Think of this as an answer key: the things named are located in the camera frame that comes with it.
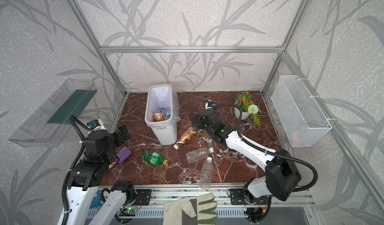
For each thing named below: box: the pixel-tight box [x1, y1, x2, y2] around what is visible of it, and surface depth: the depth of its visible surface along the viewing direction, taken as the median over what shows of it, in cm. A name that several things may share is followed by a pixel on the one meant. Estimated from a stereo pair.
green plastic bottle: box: [141, 149, 168, 166], surface depth 86 cm
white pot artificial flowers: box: [234, 91, 262, 126], surface depth 94 cm
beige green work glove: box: [163, 192, 218, 225], surface depth 71 cm
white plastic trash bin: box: [144, 84, 178, 146], surface depth 80 cm
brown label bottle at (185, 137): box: [173, 127, 197, 150], surface depth 93 cm
